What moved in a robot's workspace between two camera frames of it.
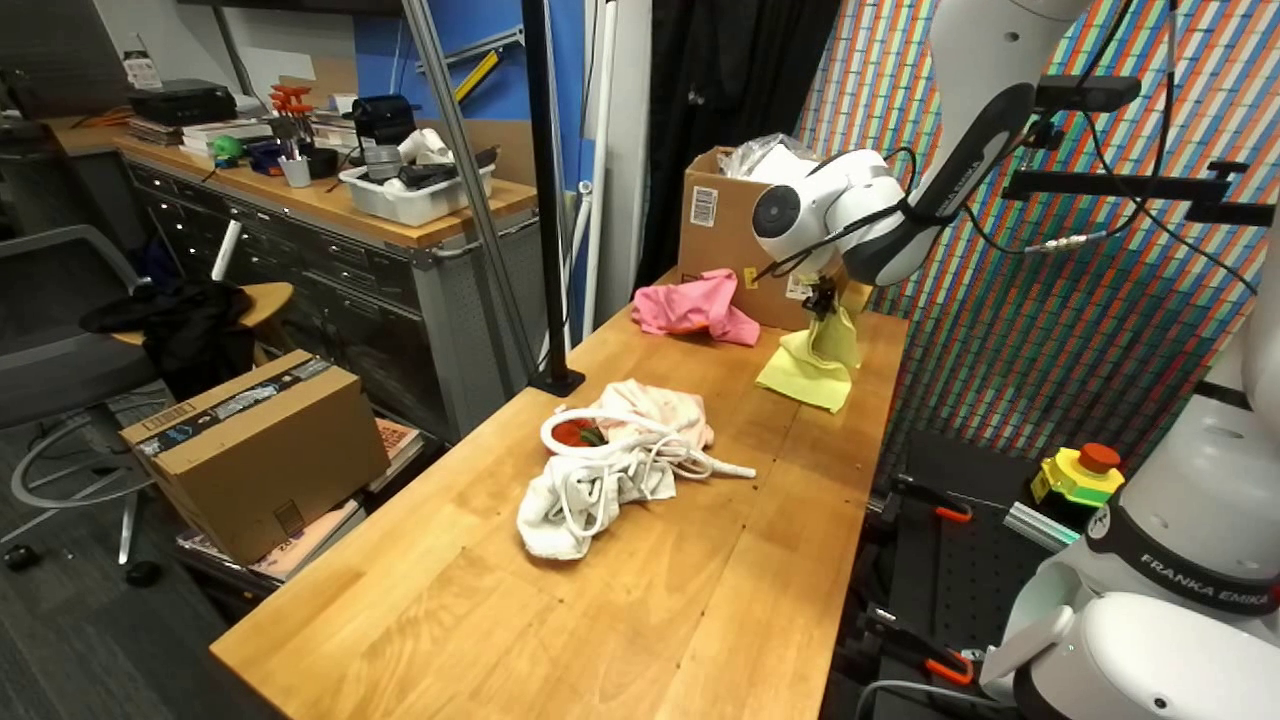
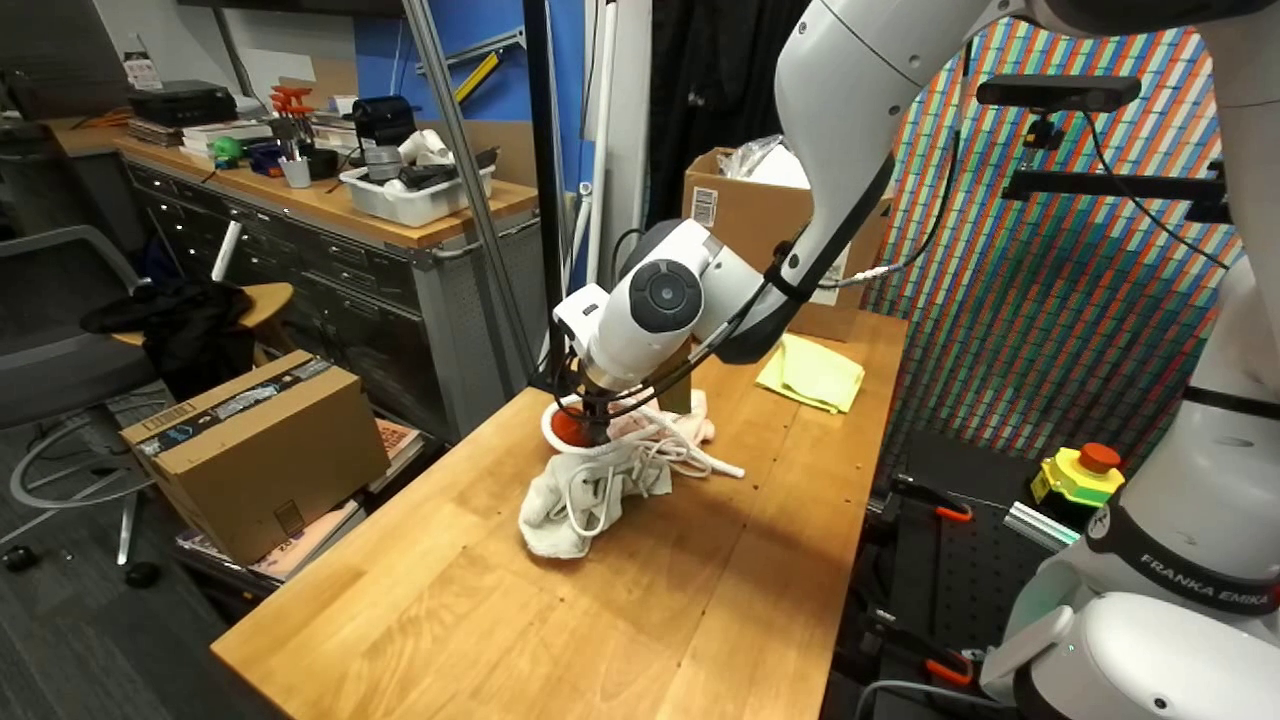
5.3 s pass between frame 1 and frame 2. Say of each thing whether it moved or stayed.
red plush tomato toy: stayed
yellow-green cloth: moved
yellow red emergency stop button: stayed
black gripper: moved
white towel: stayed
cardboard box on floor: stayed
